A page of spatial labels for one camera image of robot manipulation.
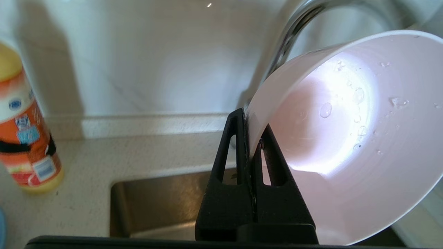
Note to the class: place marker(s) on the chrome gooseneck faucet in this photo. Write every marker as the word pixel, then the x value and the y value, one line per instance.
pixel 287 34

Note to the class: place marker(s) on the orange dish soap bottle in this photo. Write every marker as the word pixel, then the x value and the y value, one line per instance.
pixel 27 138

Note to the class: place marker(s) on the stainless steel sink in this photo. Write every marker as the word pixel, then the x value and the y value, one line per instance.
pixel 155 204

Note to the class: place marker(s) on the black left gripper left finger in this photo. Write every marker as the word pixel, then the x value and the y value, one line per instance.
pixel 225 211

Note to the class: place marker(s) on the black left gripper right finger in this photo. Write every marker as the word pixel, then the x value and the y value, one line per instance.
pixel 283 214

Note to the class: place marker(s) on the pale pink bowl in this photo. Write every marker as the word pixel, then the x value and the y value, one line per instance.
pixel 363 173

